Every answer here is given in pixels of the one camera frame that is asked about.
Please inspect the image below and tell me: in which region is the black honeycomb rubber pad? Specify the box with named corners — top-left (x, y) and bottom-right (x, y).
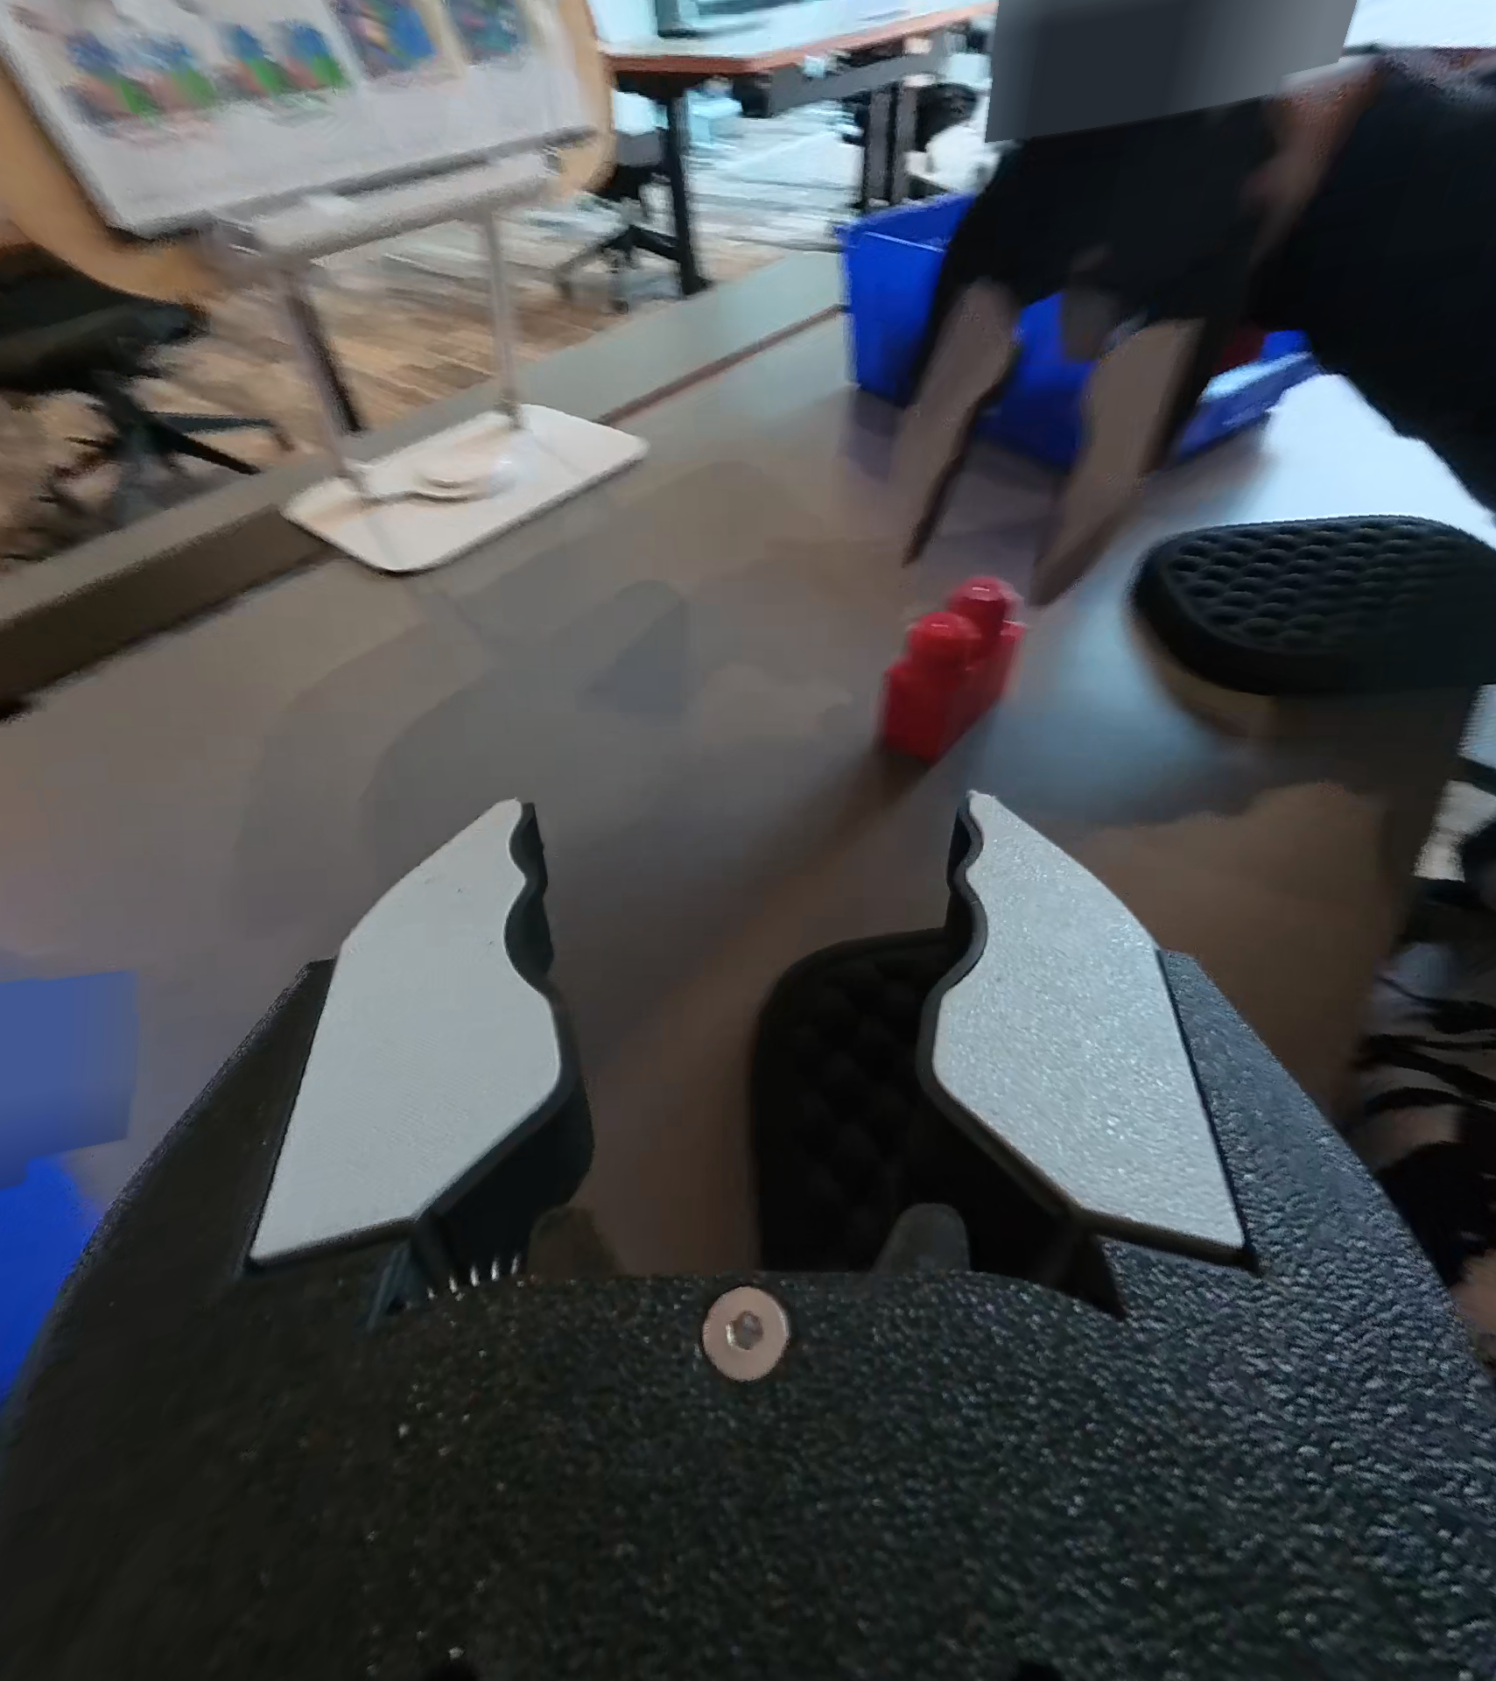
top-left (1131, 513), bottom-right (1496, 701)

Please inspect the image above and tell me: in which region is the red two-stud mega block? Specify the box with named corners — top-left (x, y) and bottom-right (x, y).
top-left (879, 577), bottom-right (1030, 769)

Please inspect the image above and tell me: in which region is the black office chair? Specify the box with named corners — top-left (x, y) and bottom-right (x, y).
top-left (0, 284), bottom-right (256, 533)

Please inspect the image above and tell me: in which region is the blue bin with white label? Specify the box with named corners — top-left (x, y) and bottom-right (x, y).
top-left (837, 195), bottom-right (1319, 480)

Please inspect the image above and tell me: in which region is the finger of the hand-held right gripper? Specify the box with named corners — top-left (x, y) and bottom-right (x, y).
top-left (898, 277), bottom-right (1030, 570)
top-left (1030, 316), bottom-right (1214, 612)

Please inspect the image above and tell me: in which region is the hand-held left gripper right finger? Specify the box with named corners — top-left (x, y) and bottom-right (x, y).
top-left (919, 788), bottom-right (1251, 1261)

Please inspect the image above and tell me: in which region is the wooden background desk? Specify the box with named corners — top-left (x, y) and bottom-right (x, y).
top-left (599, 0), bottom-right (1002, 296)

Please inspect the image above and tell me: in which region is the person's patterned garment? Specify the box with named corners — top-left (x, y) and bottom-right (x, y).
top-left (1340, 815), bottom-right (1496, 1487)

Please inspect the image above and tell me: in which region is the blue plastic storage bin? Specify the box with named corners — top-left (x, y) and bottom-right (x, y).
top-left (0, 934), bottom-right (150, 1645)

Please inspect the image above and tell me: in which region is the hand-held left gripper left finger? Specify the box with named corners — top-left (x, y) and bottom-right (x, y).
top-left (249, 799), bottom-right (597, 1268)

